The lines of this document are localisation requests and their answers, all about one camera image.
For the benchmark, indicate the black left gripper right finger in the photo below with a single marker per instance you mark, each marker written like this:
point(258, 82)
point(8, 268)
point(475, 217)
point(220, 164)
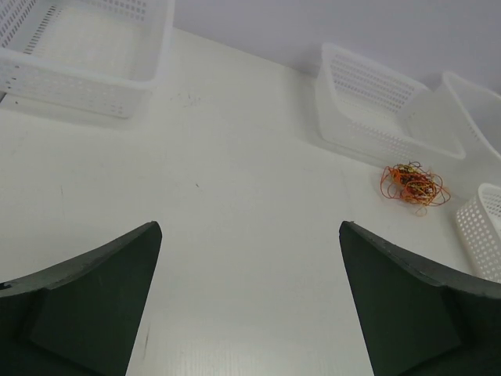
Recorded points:
point(419, 317)

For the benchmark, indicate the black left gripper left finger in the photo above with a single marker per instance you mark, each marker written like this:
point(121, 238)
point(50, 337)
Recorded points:
point(80, 316)

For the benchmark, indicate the white round-hole basket right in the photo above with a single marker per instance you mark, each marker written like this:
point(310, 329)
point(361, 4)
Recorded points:
point(478, 224)

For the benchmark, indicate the white solid plastic tub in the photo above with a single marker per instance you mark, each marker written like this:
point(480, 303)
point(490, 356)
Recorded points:
point(458, 117)

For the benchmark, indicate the white perforated basket middle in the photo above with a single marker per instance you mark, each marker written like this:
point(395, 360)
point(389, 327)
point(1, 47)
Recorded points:
point(378, 115)

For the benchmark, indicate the white perforated basket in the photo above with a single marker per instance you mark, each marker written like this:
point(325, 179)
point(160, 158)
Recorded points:
point(378, 115)
point(99, 56)

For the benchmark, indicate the white perforated basket left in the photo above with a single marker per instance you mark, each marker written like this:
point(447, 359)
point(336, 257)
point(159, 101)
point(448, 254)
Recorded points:
point(99, 56)

